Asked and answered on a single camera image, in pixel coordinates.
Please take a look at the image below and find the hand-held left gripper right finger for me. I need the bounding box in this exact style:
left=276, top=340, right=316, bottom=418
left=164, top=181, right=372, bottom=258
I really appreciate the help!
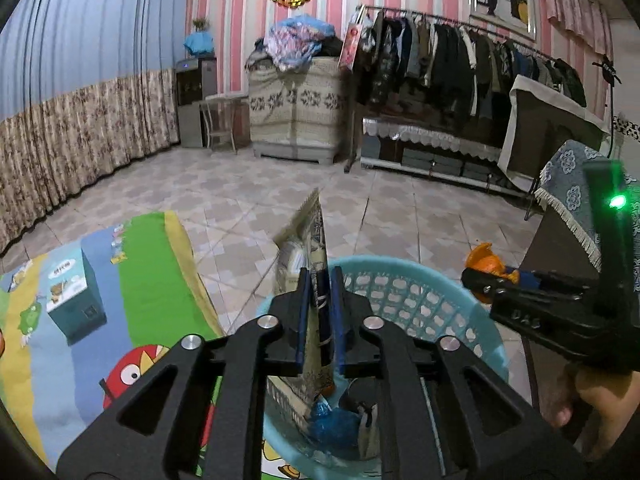
left=330, top=266, right=588, bottom=480

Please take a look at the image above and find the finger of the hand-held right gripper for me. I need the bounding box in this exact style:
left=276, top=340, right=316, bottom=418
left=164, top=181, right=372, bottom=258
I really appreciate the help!
left=517, top=269, right=597, bottom=293
left=460, top=267, right=542, bottom=307

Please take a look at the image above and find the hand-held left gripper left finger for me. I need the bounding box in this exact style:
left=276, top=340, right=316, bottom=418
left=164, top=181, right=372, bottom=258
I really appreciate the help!
left=57, top=268, right=313, bottom=480

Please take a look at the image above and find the light blue plastic basket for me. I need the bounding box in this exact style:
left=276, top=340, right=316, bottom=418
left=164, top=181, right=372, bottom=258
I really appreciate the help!
left=255, top=255, right=511, bottom=480

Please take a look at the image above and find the beige printed snack packet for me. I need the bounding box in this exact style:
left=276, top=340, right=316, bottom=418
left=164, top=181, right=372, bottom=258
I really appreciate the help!
left=265, top=188, right=335, bottom=423

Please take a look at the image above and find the person's right hand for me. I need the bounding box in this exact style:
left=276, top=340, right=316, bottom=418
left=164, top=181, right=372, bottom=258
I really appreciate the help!
left=542, top=360, right=640, bottom=461

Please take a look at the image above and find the dark wooden cabinet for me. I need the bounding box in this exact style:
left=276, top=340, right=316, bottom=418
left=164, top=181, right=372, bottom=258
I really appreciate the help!
left=520, top=205, right=601, bottom=281

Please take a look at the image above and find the blue patterned fringed cloth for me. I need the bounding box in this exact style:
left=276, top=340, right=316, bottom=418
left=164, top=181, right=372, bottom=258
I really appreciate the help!
left=534, top=140, right=640, bottom=293

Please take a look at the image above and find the blue plastic bag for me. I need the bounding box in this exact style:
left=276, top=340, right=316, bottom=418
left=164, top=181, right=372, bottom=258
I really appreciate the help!
left=307, top=397, right=361, bottom=448

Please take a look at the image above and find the low cabinet with lace cover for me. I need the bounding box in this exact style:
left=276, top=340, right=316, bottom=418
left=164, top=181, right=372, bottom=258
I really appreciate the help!
left=360, top=116, right=531, bottom=193

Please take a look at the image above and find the white cloth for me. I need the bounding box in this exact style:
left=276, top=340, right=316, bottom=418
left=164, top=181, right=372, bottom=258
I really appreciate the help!
left=497, top=75, right=612, bottom=181

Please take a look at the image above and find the colourful cartoon play mat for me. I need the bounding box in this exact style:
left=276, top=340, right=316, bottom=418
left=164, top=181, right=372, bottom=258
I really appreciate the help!
left=0, top=211, right=381, bottom=480

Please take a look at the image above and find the metal clothes rack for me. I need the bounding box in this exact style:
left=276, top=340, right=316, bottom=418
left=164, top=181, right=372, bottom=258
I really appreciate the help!
left=344, top=4, right=561, bottom=175

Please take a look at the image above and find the cloth covered cabinet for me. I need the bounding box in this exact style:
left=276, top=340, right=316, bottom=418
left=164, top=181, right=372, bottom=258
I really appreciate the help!
left=247, top=57, right=346, bottom=166

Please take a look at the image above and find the small white table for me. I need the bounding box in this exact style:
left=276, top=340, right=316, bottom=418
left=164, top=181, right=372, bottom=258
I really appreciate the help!
left=200, top=94, right=248, bottom=153

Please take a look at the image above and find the black stand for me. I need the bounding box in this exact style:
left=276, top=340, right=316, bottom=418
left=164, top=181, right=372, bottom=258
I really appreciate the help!
left=592, top=55, right=621, bottom=161

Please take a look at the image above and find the blue tissue box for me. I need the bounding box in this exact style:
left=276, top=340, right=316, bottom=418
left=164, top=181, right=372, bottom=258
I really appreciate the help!
left=46, top=247, right=107, bottom=341

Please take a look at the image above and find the row of hanging clothes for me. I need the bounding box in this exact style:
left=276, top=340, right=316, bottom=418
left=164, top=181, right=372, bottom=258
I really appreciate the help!
left=357, top=10, right=588, bottom=126

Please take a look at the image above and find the grey water dispenser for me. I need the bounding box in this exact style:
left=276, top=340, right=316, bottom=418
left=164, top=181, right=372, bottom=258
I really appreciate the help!
left=175, top=57, right=218, bottom=148

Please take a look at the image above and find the pink window valance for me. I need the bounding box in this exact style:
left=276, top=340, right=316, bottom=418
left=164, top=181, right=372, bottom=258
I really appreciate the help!
left=537, top=0, right=615, bottom=56

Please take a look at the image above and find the red hanging bag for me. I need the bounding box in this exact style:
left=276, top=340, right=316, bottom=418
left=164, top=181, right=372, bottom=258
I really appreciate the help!
left=338, top=25, right=362, bottom=71

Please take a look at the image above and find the pile of clothes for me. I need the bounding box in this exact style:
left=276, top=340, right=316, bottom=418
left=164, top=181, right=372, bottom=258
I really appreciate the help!
left=245, top=14, right=346, bottom=72

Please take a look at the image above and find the floral brown curtain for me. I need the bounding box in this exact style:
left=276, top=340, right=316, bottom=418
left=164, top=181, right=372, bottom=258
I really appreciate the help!
left=0, top=69, right=181, bottom=256

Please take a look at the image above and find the blue cloth bundle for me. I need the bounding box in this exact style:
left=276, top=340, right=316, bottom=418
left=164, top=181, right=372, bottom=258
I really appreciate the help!
left=183, top=19, right=216, bottom=59

